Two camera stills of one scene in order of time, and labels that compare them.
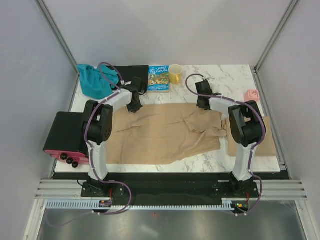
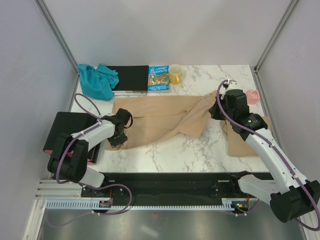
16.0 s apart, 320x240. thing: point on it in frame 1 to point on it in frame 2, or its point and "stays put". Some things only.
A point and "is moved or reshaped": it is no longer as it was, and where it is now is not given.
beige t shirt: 160,133 is moved or reshaped
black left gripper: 135,109 to 114,143
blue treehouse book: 158,79 stays put
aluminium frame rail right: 292,5 stays put
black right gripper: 198,104 to 214,112
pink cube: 251,94 stays put
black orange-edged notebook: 127,73 stays put
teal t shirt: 93,84 stays put
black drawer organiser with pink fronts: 66,140 stays put
